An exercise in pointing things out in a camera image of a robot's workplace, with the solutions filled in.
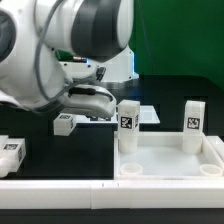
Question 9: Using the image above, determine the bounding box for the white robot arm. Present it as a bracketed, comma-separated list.
[0, 0, 134, 118]

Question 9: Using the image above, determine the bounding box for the white square table top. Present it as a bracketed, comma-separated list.
[114, 132, 224, 180]

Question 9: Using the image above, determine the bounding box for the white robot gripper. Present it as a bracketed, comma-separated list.
[63, 85, 117, 118]

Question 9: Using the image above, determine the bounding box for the white marker sheet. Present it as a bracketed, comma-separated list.
[76, 105, 160, 124]

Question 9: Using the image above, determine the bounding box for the white front obstacle rail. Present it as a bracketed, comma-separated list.
[0, 180, 224, 209]

